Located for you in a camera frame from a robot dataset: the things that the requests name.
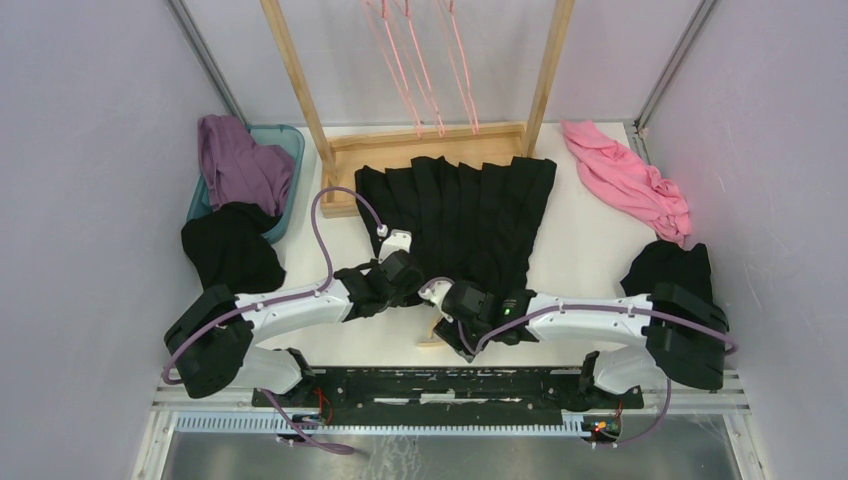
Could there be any black pleated skirt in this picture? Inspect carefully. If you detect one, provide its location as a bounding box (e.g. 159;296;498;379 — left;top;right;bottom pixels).
355;157;557;347

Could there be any black garment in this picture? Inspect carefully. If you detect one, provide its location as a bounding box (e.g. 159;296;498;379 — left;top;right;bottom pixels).
181;202;286;294
620;240;714;302

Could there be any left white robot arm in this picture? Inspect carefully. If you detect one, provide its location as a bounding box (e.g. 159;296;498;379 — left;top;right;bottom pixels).
162;250;424;407

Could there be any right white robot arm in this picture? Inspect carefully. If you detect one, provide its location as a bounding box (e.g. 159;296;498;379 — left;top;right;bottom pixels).
419;277;736;408

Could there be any wooden hanger rack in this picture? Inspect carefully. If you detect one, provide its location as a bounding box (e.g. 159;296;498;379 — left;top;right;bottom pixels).
261;1;575;218

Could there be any teal plastic basket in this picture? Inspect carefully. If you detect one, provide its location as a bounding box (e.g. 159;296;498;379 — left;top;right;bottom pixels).
186;124;305;245

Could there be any purple garment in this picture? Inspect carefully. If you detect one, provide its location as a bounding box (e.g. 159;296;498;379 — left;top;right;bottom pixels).
197;115;288;217

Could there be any pink garment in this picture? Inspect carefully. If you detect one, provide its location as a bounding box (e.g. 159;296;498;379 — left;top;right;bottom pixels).
561;120;692;246

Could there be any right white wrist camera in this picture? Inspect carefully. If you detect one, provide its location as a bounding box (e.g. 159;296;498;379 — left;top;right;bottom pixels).
418;277;454;308

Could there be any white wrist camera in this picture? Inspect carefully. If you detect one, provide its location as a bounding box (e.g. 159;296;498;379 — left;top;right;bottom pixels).
418;277;454;308
377;224;413;262

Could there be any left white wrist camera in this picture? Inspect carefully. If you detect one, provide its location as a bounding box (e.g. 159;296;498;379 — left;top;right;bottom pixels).
377;224;413;262

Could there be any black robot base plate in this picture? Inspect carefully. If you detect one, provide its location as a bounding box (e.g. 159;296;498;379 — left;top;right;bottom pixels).
277;367;645;427

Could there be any pink wire hanger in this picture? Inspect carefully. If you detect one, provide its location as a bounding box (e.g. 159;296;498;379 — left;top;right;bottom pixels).
360;0;446;139
435;1;481;135

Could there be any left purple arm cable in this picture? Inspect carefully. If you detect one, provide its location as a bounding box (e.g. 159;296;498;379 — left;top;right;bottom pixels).
161;186;389;387

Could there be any slotted grey cable duct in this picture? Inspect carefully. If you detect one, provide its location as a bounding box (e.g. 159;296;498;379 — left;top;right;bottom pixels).
174;412;590;439

